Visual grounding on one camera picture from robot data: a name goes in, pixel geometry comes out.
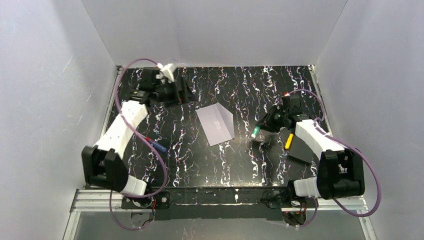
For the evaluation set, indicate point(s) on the black square pad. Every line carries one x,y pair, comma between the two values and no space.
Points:
300,152

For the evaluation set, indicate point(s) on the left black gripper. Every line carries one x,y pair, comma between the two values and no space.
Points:
178,91

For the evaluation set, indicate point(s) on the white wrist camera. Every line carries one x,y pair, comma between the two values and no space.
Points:
292,104
166,72

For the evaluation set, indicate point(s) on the white green glue stick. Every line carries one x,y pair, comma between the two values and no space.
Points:
255,132

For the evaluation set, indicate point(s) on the blue red screwdriver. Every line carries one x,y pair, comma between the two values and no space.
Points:
157,145

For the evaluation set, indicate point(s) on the yellow black screwdriver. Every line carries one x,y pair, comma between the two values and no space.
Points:
289,141

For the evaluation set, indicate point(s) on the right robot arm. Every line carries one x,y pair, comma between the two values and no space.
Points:
340,172

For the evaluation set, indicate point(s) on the aluminium frame rail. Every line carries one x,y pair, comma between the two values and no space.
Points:
98,200

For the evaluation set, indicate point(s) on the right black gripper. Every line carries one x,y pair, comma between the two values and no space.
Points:
271,120

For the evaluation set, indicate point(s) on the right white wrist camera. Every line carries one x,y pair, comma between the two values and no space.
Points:
292,104

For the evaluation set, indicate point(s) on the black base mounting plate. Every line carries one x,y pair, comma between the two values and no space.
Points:
266,202

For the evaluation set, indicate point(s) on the lavender paper envelope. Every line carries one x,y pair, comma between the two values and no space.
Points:
217,123

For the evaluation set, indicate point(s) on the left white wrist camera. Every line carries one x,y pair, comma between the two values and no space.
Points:
166,72

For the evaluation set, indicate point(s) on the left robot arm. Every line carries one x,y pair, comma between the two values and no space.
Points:
103,164

